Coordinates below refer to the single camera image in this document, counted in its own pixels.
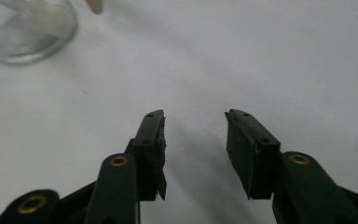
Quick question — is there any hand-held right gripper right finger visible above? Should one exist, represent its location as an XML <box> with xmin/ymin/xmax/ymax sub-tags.
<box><xmin>224</xmin><ymin>108</ymin><xmax>358</xmax><ymax>224</ymax></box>

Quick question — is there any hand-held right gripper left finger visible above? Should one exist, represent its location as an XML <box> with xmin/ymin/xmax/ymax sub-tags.
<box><xmin>84</xmin><ymin>109</ymin><xmax>168</xmax><ymax>224</ymax></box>

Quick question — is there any beige rounded object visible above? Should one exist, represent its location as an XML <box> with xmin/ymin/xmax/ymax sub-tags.
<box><xmin>85</xmin><ymin>0</ymin><xmax>104</xmax><ymax>15</ymax></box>

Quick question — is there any clear glass jar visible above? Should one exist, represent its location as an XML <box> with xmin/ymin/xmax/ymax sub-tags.
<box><xmin>0</xmin><ymin>0</ymin><xmax>79</xmax><ymax>67</ymax></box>

